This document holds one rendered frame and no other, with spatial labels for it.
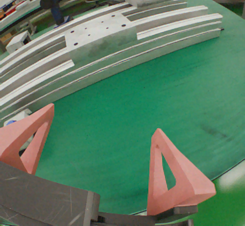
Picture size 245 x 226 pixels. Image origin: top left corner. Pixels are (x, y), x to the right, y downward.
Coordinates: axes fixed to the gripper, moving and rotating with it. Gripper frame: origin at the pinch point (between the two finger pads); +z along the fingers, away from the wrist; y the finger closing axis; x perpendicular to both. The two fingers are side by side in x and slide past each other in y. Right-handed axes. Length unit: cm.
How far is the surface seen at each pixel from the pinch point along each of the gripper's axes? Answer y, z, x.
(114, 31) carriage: 1.7, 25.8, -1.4
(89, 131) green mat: 1.6, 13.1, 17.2
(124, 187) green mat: -6.6, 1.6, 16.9
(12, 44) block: 46, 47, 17
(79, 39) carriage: 9.0, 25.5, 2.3
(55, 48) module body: 20.3, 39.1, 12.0
